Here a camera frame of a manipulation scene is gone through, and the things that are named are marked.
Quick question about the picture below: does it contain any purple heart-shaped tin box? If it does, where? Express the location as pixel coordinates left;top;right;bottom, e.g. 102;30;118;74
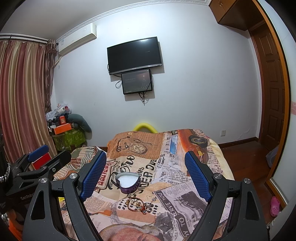
112;172;141;194

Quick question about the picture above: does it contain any orange braided cord bracelet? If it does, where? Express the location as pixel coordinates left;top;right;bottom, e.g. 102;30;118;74
125;197;149;215

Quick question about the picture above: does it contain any green patterned box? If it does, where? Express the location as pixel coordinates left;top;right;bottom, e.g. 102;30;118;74
52;129;86;151

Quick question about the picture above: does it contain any orange box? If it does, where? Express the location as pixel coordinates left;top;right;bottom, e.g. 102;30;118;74
53;123;72;135

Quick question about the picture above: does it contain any dark green pillow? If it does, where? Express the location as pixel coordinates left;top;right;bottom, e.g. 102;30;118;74
67;113;92;133

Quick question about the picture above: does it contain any white plastic bag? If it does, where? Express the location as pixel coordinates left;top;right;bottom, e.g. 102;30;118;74
46;103;72;121

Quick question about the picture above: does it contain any pink croc shoe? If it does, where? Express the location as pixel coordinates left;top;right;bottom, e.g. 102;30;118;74
270;196;280;217

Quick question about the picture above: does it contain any newspaper print blanket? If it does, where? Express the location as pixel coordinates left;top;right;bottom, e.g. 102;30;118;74
52;128;235;241

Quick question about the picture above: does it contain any pink striped curtain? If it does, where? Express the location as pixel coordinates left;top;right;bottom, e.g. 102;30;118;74
1;40;57;163

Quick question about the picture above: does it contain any yellow chair back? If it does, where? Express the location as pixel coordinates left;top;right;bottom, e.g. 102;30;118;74
133;123;158;133

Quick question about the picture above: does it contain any brown wooden door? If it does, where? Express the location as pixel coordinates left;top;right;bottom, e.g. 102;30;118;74
251;24;285;150

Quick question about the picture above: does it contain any white air conditioner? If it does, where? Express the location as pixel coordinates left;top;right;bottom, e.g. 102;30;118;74
58;23;97;56

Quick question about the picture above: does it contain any brown wooden upper cabinet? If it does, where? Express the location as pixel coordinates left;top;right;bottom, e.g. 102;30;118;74
209;0;264;31

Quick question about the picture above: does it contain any white wall socket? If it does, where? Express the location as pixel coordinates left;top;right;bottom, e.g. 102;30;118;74
220;130;226;137

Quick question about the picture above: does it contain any small black wall monitor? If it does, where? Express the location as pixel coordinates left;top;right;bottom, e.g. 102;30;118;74
121;69;153;95

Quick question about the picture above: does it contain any large black wall television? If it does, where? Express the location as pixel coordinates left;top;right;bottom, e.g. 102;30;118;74
107;37;163;75

